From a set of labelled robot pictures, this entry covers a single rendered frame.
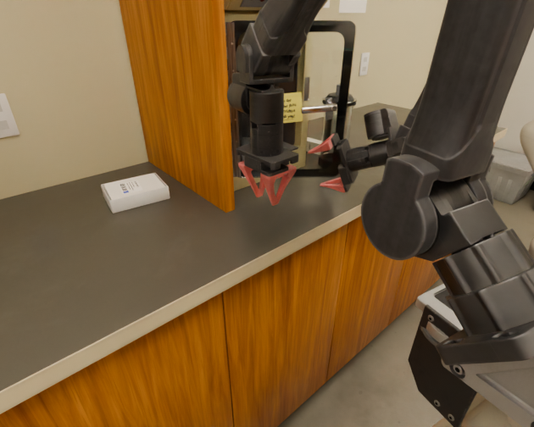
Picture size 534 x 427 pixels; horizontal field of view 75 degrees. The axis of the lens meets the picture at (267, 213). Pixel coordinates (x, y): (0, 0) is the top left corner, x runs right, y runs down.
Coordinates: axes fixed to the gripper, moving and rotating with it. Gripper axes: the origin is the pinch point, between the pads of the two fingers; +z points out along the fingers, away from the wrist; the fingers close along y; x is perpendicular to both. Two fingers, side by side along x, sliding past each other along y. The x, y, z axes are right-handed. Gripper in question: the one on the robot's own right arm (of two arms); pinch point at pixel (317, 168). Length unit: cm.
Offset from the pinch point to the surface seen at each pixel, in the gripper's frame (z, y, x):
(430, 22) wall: -22, 12, -184
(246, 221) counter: 16.0, -3.8, 17.1
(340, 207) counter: -2.3, -12.7, -0.3
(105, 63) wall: 56, 48, -3
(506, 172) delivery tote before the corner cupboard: -52, -121, -231
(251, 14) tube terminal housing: 5.5, 40.5, -6.6
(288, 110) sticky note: 3.7, 16.2, -3.5
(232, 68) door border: 11.2, 31.1, 2.0
